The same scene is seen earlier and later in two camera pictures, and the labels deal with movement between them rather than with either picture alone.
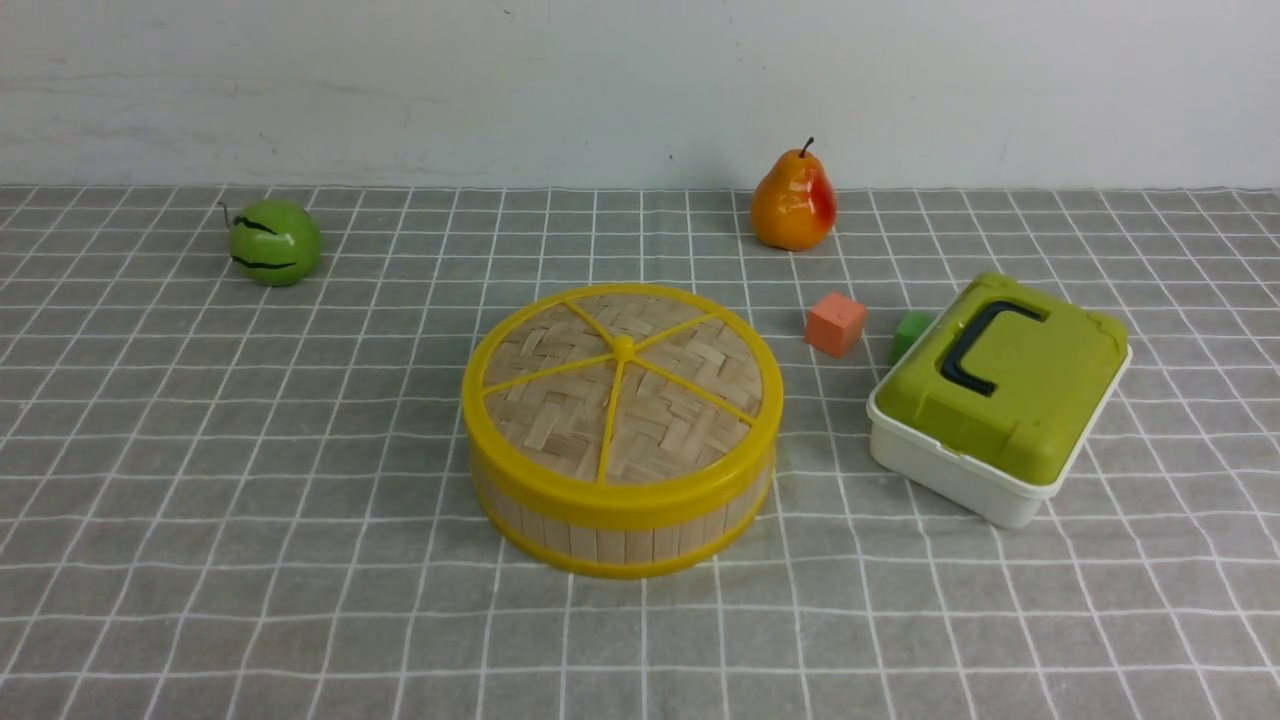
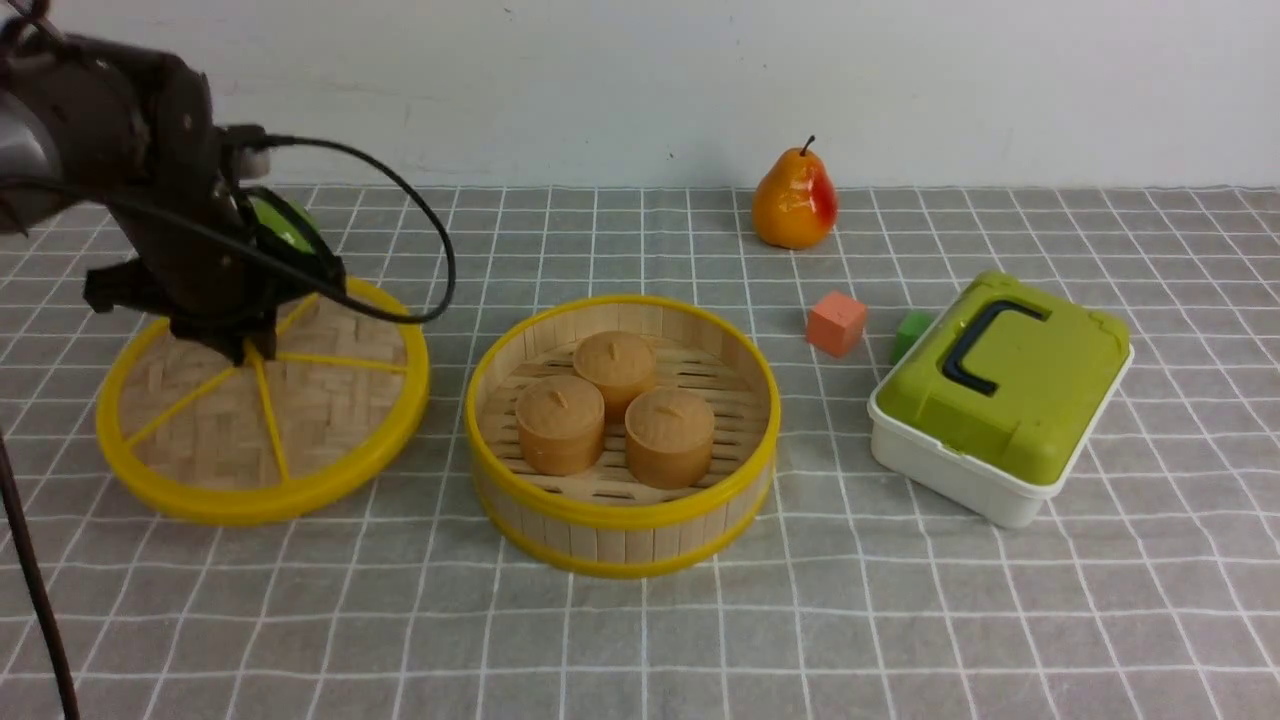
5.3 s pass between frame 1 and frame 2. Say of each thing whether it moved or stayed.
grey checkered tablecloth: stayed
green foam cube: stayed
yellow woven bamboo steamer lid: moved
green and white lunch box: stayed
